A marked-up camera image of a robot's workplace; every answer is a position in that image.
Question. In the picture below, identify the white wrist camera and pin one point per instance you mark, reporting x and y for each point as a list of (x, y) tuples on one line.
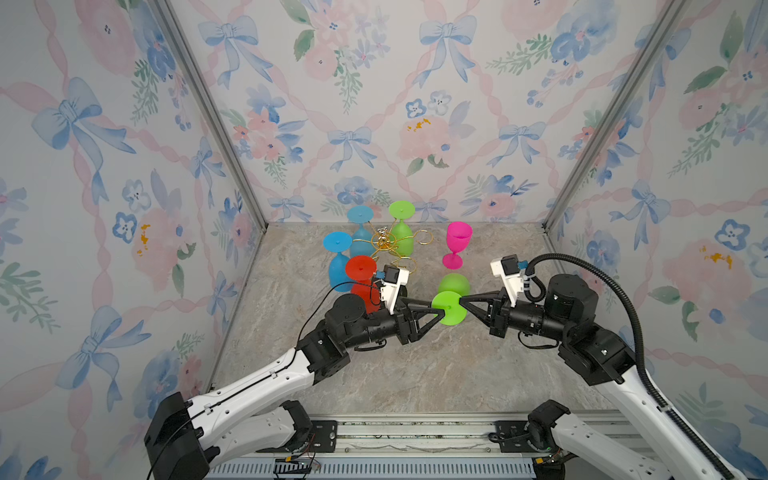
[(513, 277), (393, 279)]

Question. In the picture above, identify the gold wire glass rack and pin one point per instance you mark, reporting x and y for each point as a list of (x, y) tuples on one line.
[(384, 242)]

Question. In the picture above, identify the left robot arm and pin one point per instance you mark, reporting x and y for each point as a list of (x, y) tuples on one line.
[(188, 437)]

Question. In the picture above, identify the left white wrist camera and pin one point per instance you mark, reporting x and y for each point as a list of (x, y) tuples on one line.
[(393, 279)]

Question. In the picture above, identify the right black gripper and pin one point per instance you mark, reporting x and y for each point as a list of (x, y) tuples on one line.
[(499, 301)]

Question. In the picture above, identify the red wine glass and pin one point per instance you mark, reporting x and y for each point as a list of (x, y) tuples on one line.
[(362, 270)]

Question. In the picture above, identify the blue wine glass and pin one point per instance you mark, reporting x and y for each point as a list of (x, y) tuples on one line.
[(362, 244), (338, 243)]

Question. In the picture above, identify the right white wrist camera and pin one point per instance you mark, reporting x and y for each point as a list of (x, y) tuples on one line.
[(513, 277)]

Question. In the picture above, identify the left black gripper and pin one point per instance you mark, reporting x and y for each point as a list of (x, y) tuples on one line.
[(406, 332)]

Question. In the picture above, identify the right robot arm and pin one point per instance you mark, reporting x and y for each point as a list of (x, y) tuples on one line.
[(612, 367)]

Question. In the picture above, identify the green wine glass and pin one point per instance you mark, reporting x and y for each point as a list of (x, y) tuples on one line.
[(452, 287), (401, 232)]

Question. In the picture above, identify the front blue wine glass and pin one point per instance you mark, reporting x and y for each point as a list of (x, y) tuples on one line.
[(338, 243)]

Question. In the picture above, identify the back blue wine glass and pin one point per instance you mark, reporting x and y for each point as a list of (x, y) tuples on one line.
[(362, 244)]

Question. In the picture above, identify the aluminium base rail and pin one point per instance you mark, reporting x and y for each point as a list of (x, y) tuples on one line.
[(430, 446)]

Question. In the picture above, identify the pink wine glass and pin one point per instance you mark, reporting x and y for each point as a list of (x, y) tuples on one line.
[(458, 237)]

